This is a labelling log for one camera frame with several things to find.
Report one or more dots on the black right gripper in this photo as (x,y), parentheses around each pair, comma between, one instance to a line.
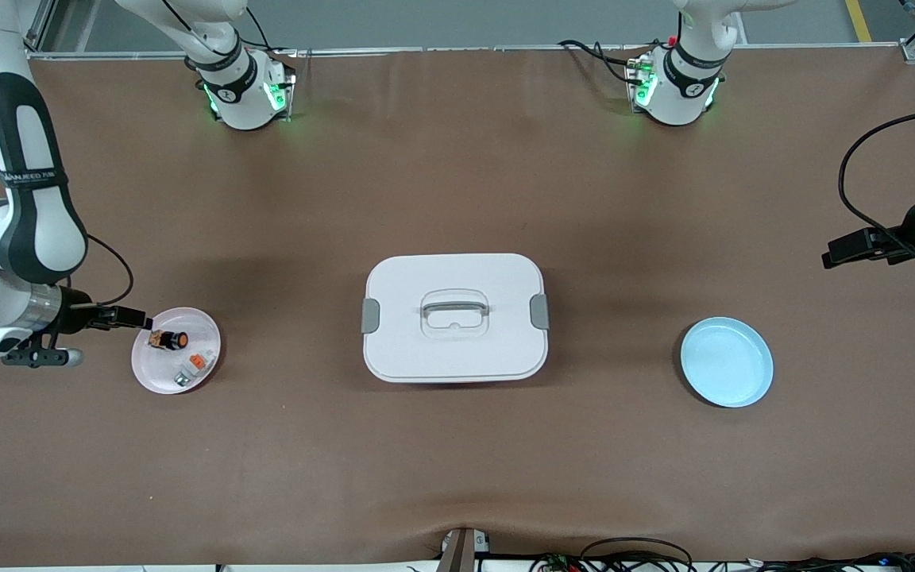
(75,311)

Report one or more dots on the small orange white connector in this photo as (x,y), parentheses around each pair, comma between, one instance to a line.
(197,364)

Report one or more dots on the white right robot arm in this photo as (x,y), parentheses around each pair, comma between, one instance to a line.
(28,199)

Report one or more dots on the aluminium table edge rail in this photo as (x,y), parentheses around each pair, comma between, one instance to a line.
(465,49)

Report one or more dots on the grey metal table bracket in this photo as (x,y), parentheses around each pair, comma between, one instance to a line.
(457,552)

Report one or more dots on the pink round plate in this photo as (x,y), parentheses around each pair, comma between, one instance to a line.
(160,369)

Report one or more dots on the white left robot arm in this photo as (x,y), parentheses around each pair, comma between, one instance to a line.
(676,95)

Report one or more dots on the brown table mat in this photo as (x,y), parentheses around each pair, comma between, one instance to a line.
(457,461)

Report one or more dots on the light blue round plate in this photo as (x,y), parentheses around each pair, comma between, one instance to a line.
(727,361)

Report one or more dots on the orange push-button switch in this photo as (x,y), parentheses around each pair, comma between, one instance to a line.
(178,341)

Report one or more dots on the white lidded storage box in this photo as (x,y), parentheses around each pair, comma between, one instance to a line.
(457,349)

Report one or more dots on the yellow floor tape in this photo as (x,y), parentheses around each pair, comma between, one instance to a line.
(859,20)

